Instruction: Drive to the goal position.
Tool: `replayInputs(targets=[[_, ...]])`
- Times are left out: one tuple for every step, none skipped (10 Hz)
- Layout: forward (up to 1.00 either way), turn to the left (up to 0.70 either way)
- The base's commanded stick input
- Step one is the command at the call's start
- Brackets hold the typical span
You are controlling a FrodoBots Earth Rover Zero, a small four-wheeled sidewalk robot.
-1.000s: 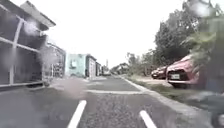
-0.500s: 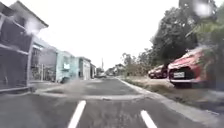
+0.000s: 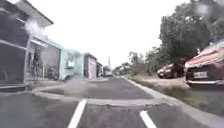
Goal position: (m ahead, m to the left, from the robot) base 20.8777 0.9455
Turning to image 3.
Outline grey building with white gate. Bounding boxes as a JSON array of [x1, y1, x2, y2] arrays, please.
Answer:
[[81, 52, 104, 80]]

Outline grey asphalt road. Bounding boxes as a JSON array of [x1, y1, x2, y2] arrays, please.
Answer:
[[0, 76, 224, 128]]

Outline row of trees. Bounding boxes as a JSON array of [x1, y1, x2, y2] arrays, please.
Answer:
[[112, 46, 168, 77]]

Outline light green building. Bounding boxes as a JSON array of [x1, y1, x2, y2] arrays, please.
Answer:
[[29, 34, 84, 82]]

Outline dark red car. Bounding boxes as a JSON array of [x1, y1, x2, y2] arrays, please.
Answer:
[[156, 62, 185, 80]]

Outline robot's own part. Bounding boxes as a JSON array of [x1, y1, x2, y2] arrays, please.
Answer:
[[67, 99, 88, 128], [139, 110, 157, 128]]

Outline pale concrete kerb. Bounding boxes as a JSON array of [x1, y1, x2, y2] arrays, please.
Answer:
[[31, 77, 224, 128]]

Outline large green tree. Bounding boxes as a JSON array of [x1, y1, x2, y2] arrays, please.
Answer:
[[158, 0, 224, 64]]

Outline grass strip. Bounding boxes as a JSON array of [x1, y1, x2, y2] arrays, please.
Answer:
[[128, 73, 224, 118]]

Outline dark grey building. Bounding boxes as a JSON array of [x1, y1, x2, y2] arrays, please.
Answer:
[[0, 0, 55, 90]]

